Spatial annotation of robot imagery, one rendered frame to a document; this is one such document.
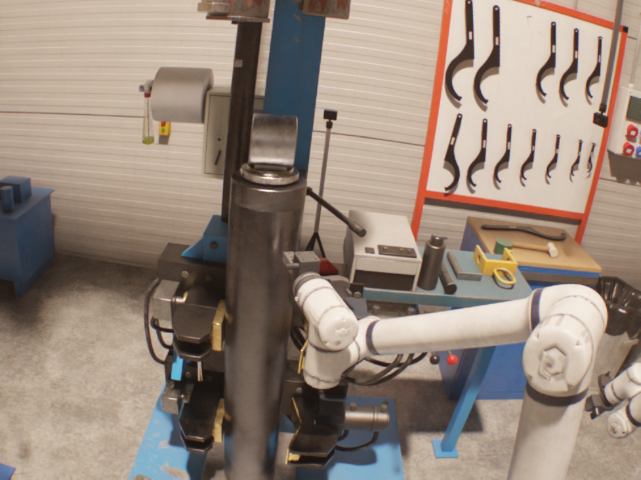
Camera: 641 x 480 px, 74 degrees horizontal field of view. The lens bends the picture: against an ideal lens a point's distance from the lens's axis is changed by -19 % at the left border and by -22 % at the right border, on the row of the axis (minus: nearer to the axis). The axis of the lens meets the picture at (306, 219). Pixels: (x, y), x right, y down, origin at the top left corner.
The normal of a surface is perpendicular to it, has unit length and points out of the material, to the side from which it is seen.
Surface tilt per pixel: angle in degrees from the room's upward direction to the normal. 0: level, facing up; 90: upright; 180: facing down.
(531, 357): 88
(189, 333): 0
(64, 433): 0
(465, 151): 90
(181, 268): 90
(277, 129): 53
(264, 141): 82
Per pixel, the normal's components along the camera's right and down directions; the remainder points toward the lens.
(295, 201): 0.75, 0.33
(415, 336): -0.72, 0.04
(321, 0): -0.57, 0.25
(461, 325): -0.73, -0.24
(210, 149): -0.04, 0.37
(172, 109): -0.07, 0.65
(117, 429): 0.11, -0.92
